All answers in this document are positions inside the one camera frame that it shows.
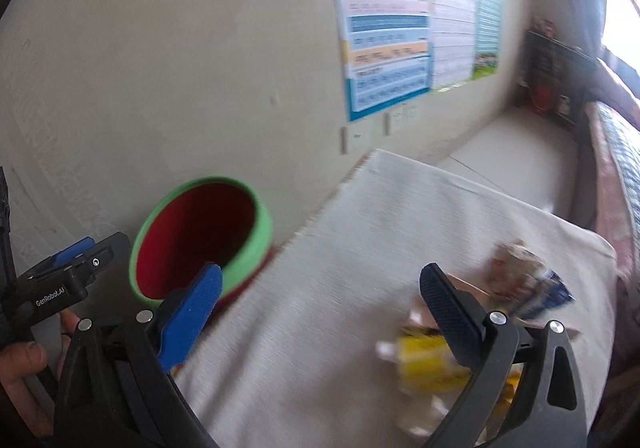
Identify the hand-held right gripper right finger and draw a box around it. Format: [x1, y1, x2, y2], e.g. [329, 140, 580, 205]
[419, 263, 587, 448]

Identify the blue wall poster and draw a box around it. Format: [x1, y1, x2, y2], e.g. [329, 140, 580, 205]
[325, 0, 433, 123]

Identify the white chart wall poster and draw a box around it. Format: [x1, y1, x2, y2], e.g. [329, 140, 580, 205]
[429, 0, 478, 90]

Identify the dark shelf unit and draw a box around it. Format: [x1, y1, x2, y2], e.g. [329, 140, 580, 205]
[524, 27, 599, 130]

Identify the red container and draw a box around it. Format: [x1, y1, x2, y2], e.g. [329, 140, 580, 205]
[531, 83, 554, 115]

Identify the plaid pillow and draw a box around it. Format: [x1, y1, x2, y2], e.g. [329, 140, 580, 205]
[597, 101, 640, 279]

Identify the dark blue snack wrapper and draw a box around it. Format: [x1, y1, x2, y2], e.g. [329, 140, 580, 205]
[515, 267, 577, 320]

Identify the yellow snack wrapper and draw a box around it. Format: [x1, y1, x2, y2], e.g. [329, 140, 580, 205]
[375, 331, 521, 401]

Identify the green wall poster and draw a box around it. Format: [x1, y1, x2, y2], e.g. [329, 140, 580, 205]
[472, 0, 502, 80]

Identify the brown cigarette box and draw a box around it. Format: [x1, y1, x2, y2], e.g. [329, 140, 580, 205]
[407, 272, 496, 334]

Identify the white strawberry wrapper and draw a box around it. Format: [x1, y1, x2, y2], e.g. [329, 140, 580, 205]
[492, 241, 545, 301]

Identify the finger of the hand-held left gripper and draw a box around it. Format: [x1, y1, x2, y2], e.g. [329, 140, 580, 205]
[15, 237, 98, 279]
[7, 231, 132, 344]

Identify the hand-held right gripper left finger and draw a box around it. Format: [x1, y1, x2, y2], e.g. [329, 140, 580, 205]
[52, 261, 223, 448]

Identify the white table cloth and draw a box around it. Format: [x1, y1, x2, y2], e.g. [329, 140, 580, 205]
[172, 148, 618, 448]

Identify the person's left hand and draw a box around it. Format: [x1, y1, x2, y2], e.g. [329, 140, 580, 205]
[0, 311, 81, 434]

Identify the green and red bin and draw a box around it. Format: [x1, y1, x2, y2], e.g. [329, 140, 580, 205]
[128, 175, 275, 311]

